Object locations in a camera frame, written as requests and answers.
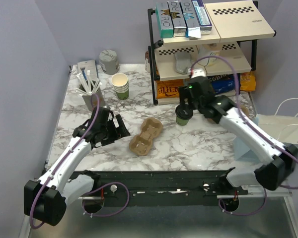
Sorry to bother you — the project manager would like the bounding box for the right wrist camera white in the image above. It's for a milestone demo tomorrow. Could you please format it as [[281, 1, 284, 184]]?
[[190, 68, 207, 78]]

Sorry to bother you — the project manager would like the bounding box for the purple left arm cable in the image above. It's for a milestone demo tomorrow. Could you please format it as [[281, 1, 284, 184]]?
[[29, 93, 130, 229]]

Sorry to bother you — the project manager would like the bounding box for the grey straw holder cup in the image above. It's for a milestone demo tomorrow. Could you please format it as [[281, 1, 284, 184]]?
[[76, 73, 106, 111]]

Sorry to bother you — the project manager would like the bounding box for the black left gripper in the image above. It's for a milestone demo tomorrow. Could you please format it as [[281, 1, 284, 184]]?
[[100, 115, 130, 146]]

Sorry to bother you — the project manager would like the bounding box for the black plastic cup lid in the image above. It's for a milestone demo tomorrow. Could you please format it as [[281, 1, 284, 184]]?
[[175, 104, 193, 120]]

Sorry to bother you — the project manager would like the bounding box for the blue doritos bag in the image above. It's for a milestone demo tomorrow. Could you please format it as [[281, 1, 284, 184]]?
[[208, 74, 235, 95]]

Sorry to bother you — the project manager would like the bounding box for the blue white paper bag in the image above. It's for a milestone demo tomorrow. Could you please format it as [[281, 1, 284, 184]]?
[[233, 110, 298, 163]]

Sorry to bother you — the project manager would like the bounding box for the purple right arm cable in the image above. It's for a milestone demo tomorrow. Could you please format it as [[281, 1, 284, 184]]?
[[190, 55, 298, 216]]

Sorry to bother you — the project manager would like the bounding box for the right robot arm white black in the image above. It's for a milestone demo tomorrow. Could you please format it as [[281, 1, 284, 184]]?
[[175, 76, 298, 194]]

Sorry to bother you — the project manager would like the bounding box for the silver blue toothpaste box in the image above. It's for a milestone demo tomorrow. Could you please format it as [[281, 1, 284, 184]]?
[[180, 0, 201, 39]]

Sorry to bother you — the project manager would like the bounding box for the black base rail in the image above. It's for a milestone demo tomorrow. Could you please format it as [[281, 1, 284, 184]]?
[[70, 170, 248, 207]]

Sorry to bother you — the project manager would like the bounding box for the blue white toothpaste box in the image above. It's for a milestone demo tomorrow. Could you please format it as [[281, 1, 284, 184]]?
[[191, 0, 213, 35]]

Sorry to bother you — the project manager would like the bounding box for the toilet paper roll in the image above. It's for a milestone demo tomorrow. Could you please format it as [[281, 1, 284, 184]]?
[[197, 43, 223, 67]]

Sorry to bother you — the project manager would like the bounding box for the blue razor in package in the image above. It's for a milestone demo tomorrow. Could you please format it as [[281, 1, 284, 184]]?
[[77, 59, 98, 81]]

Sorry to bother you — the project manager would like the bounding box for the grey marbled canister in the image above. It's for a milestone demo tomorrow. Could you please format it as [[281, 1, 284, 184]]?
[[99, 50, 119, 75]]

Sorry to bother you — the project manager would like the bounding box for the brown pulp cup carrier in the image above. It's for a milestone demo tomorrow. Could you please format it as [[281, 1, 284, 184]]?
[[129, 118, 163, 156]]

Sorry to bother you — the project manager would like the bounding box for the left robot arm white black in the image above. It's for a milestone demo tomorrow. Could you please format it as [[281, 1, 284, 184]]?
[[23, 106, 130, 229]]

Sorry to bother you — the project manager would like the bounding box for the yellow snack bag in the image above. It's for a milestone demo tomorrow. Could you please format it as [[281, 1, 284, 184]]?
[[240, 71, 256, 92]]

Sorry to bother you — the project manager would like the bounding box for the green paper coffee cup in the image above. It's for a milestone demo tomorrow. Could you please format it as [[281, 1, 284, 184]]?
[[175, 114, 193, 126]]

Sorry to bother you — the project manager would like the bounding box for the grey sponge pouch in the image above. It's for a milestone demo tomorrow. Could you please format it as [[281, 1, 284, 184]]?
[[174, 52, 193, 74]]

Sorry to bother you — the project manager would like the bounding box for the stack of green paper cups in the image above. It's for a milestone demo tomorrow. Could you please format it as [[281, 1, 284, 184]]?
[[111, 73, 129, 100]]

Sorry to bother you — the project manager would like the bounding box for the black and cream shelf rack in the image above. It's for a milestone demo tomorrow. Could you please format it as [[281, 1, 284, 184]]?
[[148, 0, 276, 105]]

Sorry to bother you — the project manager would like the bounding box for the teal toothpaste box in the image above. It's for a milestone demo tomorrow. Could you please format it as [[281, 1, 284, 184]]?
[[155, 2, 174, 39]]

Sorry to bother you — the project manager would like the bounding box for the orange kettle chips bag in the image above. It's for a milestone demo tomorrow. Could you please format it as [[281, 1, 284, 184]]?
[[155, 79, 184, 99]]

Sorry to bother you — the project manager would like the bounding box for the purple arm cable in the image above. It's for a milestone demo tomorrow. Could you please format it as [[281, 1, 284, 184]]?
[[190, 55, 298, 216], [29, 93, 130, 229]]

